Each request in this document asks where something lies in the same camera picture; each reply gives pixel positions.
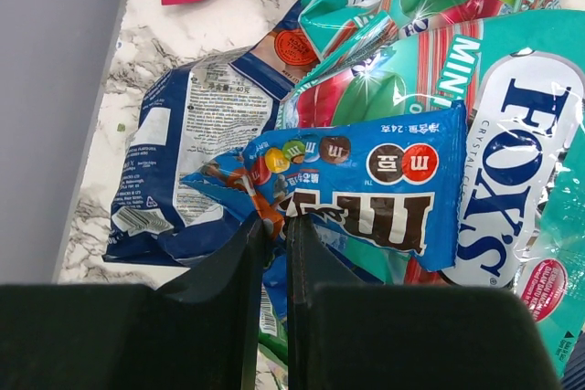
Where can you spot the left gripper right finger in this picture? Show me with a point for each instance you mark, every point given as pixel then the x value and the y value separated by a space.
pixel 345 333

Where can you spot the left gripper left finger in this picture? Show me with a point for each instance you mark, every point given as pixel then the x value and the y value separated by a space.
pixel 198 331

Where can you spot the green snack packet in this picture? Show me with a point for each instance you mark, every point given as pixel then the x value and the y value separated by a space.
pixel 273 347

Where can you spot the blue candy packet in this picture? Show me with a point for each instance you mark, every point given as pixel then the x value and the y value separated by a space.
pixel 392 183

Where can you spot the dark blue snack packet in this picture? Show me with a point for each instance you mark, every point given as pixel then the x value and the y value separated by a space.
pixel 192 114

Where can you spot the teal white candy bag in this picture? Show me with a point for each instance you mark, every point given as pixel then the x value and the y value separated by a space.
pixel 521 213

